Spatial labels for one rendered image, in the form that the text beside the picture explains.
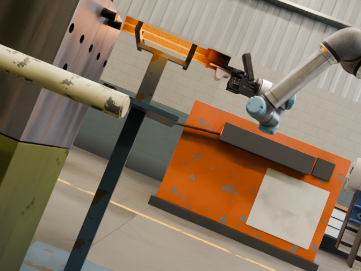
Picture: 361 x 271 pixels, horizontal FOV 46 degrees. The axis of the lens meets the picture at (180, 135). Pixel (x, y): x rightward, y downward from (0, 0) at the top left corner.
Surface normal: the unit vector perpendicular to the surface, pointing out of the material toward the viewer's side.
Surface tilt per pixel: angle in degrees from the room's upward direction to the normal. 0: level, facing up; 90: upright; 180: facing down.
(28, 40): 90
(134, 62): 90
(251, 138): 90
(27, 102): 90
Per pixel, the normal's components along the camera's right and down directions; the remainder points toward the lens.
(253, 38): -0.06, -0.08
